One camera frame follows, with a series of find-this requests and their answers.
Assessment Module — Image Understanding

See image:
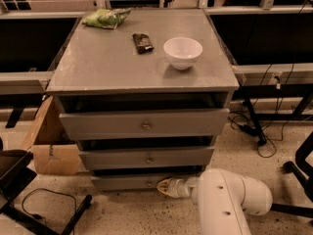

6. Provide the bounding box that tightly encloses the white ceramic bowl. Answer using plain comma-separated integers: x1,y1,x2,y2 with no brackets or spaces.
163,37,202,71

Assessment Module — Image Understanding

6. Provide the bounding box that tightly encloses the brown cardboard box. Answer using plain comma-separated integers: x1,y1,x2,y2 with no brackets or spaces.
21,96,81,175

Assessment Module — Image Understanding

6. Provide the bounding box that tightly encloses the grey bottom drawer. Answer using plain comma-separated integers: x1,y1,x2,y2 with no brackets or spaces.
91,173,198,192

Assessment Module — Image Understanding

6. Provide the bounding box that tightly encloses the grey wooden drawer cabinet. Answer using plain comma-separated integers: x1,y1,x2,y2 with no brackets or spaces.
46,9,240,181

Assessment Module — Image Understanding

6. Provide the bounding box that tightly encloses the dark snack packet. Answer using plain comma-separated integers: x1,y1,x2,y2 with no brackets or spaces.
132,33,154,54

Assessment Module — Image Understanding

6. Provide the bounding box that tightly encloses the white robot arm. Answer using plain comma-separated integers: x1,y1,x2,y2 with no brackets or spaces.
156,168,273,235

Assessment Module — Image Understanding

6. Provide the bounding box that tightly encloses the grey drawer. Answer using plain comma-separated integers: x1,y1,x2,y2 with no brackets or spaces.
79,147,214,170
91,173,198,192
60,109,229,140

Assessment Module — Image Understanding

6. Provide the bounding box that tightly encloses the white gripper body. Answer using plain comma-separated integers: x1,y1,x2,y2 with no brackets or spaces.
169,177,199,199

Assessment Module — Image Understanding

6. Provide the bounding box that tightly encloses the green chip bag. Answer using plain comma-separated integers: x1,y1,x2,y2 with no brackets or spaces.
82,8,131,29

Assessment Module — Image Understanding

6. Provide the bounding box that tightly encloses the black cables right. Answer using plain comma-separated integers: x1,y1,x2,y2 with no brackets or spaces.
227,64,313,159

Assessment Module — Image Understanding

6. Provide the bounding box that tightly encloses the black office chair right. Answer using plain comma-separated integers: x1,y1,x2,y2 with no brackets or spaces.
270,133,313,223

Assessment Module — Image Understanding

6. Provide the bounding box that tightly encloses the grey middle drawer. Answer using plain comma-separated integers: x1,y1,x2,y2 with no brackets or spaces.
79,147,214,170

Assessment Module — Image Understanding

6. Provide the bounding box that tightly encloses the black floor cable left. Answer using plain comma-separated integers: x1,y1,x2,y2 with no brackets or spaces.
21,187,78,235

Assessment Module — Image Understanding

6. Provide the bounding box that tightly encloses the black chair left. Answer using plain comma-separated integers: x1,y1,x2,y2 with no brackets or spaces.
0,149,92,235

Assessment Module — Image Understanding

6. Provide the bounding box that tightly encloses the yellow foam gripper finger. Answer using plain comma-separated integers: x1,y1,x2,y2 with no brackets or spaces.
156,178,173,196

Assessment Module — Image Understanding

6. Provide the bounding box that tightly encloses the black desk leg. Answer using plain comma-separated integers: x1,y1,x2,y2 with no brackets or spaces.
244,95,267,146

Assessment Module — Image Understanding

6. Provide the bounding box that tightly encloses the grey top drawer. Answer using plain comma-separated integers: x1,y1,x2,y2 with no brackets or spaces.
60,109,229,140

